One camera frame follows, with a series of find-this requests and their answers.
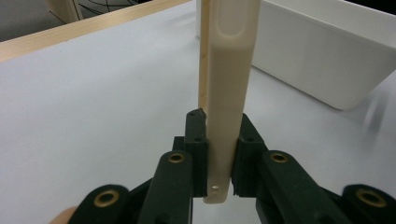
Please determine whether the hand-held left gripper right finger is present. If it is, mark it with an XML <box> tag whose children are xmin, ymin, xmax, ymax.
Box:
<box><xmin>232</xmin><ymin>113</ymin><xmax>353</xmax><ymax>224</ymax></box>

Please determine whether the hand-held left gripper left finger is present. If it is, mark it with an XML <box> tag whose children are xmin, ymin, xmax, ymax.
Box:
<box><xmin>136</xmin><ymin>107</ymin><xmax>209</xmax><ymax>224</ymax></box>

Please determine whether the white plastic storage bin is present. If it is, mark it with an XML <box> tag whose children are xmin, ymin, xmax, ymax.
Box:
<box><xmin>195</xmin><ymin>0</ymin><xmax>396</xmax><ymax>111</ymax></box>

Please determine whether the white table mat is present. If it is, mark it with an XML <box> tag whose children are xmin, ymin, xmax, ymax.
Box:
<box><xmin>0</xmin><ymin>0</ymin><xmax>396</xmax><ymax>224</ymax></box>

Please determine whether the light wooden table edge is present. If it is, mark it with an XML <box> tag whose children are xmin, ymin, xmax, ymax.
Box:
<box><xmin>0</xmin><ymin>0</ymin><xmax>191</xmax><ymax>63</ymax></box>

